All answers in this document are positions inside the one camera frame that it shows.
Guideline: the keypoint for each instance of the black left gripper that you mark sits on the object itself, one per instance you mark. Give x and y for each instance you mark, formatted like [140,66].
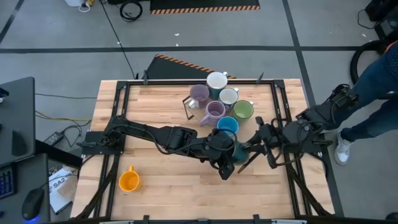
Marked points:
[219,147]

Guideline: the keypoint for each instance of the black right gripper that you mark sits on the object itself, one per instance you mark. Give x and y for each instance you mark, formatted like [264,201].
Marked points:
[270,135]

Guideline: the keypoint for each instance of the light blue faceted mug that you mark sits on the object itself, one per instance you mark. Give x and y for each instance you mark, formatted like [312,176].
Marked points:
[227,124]

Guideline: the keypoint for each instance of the pink lavender ribbed mug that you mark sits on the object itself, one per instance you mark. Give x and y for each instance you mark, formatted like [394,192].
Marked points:
[215,109]

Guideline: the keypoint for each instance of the green glazed mug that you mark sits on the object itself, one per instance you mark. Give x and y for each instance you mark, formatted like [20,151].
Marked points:
[243,110]

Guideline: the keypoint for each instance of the blue white floral mug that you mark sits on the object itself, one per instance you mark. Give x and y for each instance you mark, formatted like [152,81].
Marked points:
[228,96]

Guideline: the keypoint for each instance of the teal mug white inside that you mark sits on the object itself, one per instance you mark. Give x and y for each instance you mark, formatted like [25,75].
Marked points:
[216,80]

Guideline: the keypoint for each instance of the yellow mug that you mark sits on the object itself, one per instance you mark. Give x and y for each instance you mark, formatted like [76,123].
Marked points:
[129,182]

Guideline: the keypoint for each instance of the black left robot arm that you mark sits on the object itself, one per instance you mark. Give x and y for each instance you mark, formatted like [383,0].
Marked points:
[174,138]

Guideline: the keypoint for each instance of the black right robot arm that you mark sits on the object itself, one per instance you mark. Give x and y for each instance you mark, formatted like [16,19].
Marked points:
[323,112]

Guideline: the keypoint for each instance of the white sneaker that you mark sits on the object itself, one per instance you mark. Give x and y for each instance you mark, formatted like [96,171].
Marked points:
[342,149]

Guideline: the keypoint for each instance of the black hazard striped floor mat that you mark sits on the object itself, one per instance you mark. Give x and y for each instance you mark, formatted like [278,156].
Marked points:
[202,4]
[174,70]

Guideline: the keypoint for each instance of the person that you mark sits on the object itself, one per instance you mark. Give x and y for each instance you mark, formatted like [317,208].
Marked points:
[373,84]

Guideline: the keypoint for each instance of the black cart shelf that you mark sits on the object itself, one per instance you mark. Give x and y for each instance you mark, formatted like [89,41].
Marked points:
[56,155]

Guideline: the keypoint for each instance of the black power adapter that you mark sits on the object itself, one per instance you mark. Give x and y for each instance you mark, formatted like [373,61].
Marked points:
[53,138]

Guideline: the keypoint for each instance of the black equipment case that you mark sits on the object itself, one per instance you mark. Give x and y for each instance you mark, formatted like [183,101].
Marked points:
[382,12]

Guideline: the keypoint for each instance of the grey desk surface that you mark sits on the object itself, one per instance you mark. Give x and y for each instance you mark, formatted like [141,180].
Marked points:
[31,174]

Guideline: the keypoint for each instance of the black computer mouse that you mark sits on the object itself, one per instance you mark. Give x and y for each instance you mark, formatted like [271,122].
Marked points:
[32,203]

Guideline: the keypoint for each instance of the small black desk object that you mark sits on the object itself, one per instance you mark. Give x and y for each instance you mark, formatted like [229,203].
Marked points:
[19,143]

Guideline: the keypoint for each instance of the white floor object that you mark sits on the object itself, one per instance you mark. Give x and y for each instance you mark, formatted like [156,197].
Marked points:
[74,2]

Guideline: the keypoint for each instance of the black keyboard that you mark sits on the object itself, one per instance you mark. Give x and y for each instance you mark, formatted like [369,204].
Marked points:
[6,182]

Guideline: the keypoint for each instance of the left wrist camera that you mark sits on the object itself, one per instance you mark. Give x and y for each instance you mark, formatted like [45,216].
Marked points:
[226,171]

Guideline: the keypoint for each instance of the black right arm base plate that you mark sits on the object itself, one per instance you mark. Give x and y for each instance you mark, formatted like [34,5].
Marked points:
[314,146]

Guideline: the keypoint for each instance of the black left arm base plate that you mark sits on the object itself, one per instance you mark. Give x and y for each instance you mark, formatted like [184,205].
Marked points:
[93,146]

